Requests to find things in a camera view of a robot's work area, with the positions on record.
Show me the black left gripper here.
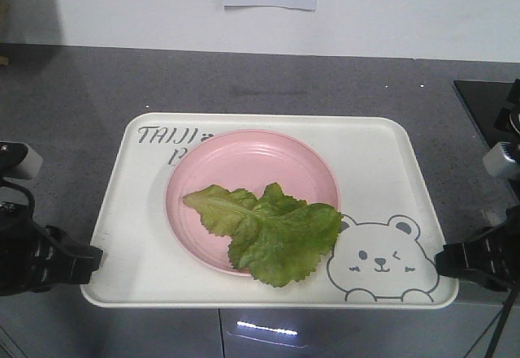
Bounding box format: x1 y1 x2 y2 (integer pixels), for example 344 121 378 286
1 196 103 296

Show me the green lettuce leaf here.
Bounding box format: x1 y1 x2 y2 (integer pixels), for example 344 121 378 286
183 183 342 287

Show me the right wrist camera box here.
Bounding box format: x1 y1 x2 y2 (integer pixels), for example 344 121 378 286
482 141 519 181

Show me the pink round plate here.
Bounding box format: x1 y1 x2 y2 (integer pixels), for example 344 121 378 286
164 129 340 277

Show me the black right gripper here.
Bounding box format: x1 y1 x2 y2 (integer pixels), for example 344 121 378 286
435 206 519 291

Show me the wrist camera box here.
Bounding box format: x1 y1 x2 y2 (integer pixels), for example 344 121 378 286
1 141 43 179
482 141 519 181

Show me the black glass cooktop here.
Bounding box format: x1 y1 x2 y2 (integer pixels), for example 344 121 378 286
454 80 519 225

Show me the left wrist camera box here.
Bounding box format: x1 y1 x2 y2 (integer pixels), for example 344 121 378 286
1 141 43 179

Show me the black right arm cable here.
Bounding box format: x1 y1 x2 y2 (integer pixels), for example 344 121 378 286
462 284 520 358

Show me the cream bear serving tray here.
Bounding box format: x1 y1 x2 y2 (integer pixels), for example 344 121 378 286
81 113 458 309

